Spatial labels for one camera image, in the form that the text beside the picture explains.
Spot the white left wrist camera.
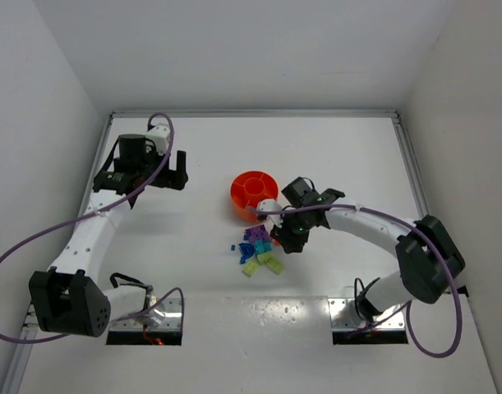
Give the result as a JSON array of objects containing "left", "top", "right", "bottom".
[{"left": 145, "top": 124, "right": 170, "bottom": 155}]

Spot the teal lego block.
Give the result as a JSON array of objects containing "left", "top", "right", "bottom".
[{"left": 254, "top": 240, "right": 272, "bottom": 255}]

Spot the orange round divided container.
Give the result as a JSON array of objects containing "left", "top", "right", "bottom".
[{"left": 229, "top": 171, "right": 279, "bottom": 223}]

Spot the yellow-green lego right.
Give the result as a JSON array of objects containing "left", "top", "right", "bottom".
[{"left": 265, "top": 259, "right": 284, "bottom": 275}]

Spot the yellow-green lego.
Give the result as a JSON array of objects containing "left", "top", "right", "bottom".
[
  {"left": 265, "top": 259, "right": 284, "bottom": 275},
  {"left": 242, "top": 260, "right": 260, "bottom": 277},
  {"left": 256, "top": 251, "right": 274, "bottom": 265}
]

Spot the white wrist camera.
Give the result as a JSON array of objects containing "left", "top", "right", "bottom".
[
  {"left": 256, "top": 199, "right": 283, "bottom": 228},
  {"left": 145, "top": 124, "right": 170, "bottom": 155}
]

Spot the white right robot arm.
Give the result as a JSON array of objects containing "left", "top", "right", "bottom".
[{"left": 270, "top": 177, "right": 466, "bottom": 328}]

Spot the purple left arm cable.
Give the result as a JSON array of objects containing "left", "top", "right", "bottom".
[{"left": 0, "top": 112, "right": 186, "bottom": 342}]

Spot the purple lego block stack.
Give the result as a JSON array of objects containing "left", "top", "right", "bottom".
[{"left": 244, "top": 224, "right": 271, "bottom": 245}]

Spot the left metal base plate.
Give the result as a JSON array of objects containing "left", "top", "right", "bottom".
[{"left": 109, "top": 298, "right": 182, "bottom": 332}]

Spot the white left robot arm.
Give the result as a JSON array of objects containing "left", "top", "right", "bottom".
[{"left": 29, "top": 126, "right": 188, "bottom": 337}]

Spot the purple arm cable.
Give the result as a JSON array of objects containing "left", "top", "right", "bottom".
[
  {"left": 0, "top": 112, "right": 186, "bottom": 342},
  {"left": 248, "top": 204, "right": 463, "bottom": 357}
]

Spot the blue arch lego piece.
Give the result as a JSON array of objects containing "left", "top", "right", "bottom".
[{"left": 238, "top": 242, "right": 255, "bottom": 259}]

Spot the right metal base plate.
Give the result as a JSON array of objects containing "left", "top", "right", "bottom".
[{"left": 328, "top": 298, "right": 406, "bottom": 333}]

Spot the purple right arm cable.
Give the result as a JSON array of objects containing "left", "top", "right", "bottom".
[{"left": 248, "top": 204, "right": 463, "bottom": 357}]

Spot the yellow-green lego middle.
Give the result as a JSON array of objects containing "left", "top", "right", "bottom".
[{"left": 256, "top": 251, "right": 274, "bottom": 265}]

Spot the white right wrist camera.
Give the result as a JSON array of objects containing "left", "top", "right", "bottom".
[{"left": 256, "top": 199, "right": 283, "bottom": 228}]

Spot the metal base plate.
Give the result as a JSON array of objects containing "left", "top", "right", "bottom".
[
  {"left": 109, "top": 298, "right": 182, "bottom": 332},
  {"left": 328, "top": 298, "right": 406, "bottom": 333}
]

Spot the yellow-green lego left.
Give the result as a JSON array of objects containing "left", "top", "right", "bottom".
[{"left": 242, "top": 260, "right": 260, "bottom": 277}]

